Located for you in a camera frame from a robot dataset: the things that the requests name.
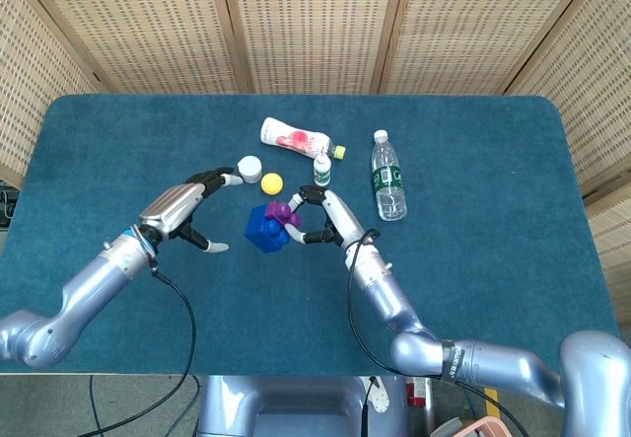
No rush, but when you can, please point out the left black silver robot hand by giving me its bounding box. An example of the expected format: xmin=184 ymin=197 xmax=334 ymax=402
xmin=139 ymin=166 xmax=245 ymax=254

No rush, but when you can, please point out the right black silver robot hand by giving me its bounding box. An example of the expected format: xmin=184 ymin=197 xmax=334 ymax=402
xmin=283 ymin=184 xmax=369 ymax=250

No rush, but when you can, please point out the purple plastic building brick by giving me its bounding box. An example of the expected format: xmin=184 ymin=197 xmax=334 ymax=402
xmin=263 ymin=201 xmax=303 ymax=228

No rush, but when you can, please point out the blue purple toy block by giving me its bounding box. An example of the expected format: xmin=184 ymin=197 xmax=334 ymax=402
xmin=245 ymin=204 xmax=291 ymax=255

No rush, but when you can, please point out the small white bottle green label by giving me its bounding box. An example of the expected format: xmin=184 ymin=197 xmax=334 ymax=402
xmin=313 ymin=154 xmax=332 ymax=187

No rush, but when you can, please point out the clear water bottle green label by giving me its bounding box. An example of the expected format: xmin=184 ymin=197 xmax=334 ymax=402
xmin=370 ymin=129 xmax=408 ymax=222

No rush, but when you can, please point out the yellow ball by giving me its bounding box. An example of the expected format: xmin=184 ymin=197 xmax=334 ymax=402
xmin=260 ymin=172 xmax=286 ymax=196

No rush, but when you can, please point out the white pink yogurt drink bottle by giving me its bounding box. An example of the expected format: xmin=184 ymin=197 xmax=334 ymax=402
xmin=259 ymin=116 xmax=347 ymax=161

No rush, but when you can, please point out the white round jar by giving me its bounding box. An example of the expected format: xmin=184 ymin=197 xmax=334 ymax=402
xmin=237 ymin=155 xmax=264 ymax=184

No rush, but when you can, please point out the blue felt table cloth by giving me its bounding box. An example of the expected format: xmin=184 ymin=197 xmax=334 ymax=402
xmin=0 ymin=94 xmax=621 ymax=377

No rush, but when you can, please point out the woven rattan screen panel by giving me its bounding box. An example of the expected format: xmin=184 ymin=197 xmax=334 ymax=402
xmin=216 ymin=0 xmax=410 ymax=96
xmin=379 ymin=0 xmax=615 ymax=96
xmin=507 ymin=0 xmax=631 ymax=197
xmin=584 ymin=194 xmax=631 ymax=301
xmin=9 ymin=0 xmax=250 ymax=96
xmin=0 ymin=0 xmax=103 ymax=184

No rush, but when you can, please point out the red fire extinguisher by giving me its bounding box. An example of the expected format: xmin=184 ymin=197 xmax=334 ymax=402
xmin=404 ymin=375 xmax=434 ymax=407

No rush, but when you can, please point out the silver-blue robot torso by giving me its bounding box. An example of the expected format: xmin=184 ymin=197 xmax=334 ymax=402
xmin=195 ymin=375 xmax=410 ymax=437

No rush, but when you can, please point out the pink plastic basket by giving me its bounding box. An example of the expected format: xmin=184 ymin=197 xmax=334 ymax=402
xmin=431 ymin=415 xmax=512 ymax=437

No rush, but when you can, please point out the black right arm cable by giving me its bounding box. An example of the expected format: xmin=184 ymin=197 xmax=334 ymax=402
xmin=346 ymin=228 xmax=532 ymax=437

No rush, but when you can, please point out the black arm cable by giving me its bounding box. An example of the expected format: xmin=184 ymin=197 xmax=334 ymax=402
xmin=91 ymin=254 xmax=197 ymax=437
xmin=346 ymin=228 xmax=532 ymax=437

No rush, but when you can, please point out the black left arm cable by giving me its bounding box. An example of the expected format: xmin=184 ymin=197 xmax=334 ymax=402
xmin=91 ymin=254 xmax=197 ymax=437

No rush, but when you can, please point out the black device with cables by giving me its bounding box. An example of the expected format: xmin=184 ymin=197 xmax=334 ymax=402
xmin=0 ymin=187 xmax=19 ymax=227

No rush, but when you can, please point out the black strap with print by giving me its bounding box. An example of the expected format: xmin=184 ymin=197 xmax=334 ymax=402
xmin=439 ymin=339 xmax=467 ymax=385

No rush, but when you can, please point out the white perforated bracket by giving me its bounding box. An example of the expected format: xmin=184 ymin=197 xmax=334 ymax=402
xmin=367 ymin=376 xmax=393 ymax=414

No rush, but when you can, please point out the black torso cable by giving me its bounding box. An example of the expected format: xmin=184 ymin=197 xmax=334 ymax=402
xmin=358 ymin=376 xmax=379 ymax=437

